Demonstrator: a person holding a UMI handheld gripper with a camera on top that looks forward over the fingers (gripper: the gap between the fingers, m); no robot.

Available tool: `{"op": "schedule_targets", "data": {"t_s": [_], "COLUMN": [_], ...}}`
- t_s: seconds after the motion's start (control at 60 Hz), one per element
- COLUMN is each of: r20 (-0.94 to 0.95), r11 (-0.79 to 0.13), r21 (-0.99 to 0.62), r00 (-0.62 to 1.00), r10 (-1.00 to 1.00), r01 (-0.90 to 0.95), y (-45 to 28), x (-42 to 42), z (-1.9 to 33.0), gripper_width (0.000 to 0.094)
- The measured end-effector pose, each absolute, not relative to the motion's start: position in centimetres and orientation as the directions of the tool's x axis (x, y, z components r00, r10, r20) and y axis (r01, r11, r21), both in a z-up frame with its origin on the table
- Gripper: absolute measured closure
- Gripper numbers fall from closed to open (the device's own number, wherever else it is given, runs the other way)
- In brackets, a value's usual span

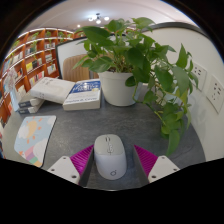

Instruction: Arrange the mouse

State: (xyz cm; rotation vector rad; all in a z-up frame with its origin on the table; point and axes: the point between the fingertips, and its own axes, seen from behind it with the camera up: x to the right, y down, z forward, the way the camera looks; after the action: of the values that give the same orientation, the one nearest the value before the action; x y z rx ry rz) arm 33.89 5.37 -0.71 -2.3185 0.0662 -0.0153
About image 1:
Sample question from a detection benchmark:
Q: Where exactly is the tan upholstered chair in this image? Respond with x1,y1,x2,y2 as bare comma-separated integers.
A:
62,54,100,83

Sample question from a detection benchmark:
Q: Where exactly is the thick white book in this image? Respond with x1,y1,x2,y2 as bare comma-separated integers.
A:
29,76,76,105

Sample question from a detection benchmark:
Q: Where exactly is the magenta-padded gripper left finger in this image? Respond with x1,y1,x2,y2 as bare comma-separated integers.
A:
46,144,97,188

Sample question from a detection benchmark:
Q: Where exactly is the green plant in white pot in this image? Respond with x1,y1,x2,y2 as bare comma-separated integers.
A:
72,16,200,158

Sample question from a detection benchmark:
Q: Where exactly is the dark grey hardcover book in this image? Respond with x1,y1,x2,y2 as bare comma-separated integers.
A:
18,92,44,109
18,101,46,115

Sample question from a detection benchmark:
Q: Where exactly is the orange wooden bookshelf unit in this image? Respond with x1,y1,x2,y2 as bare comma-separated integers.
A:
0,27,84,159

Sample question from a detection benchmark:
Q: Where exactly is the light grey computer mouse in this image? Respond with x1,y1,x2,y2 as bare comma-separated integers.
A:
93,133,128,181

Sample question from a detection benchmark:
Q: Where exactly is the pastel sun-print mouse pad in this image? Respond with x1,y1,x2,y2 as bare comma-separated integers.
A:
13,115,58,168

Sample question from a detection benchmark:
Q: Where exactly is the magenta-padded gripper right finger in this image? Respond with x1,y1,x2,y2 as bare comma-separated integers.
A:
132,144,181,188

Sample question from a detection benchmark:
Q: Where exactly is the white wall socket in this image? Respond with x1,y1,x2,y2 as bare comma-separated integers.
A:
205,75,224,114
191,62,208,92

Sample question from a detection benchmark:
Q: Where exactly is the multi-bulb ceiling lamp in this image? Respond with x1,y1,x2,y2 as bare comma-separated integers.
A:
88,13,110,25

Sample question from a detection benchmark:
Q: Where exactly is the blue-and-white cover book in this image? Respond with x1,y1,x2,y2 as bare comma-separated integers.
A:
62,79,102,111

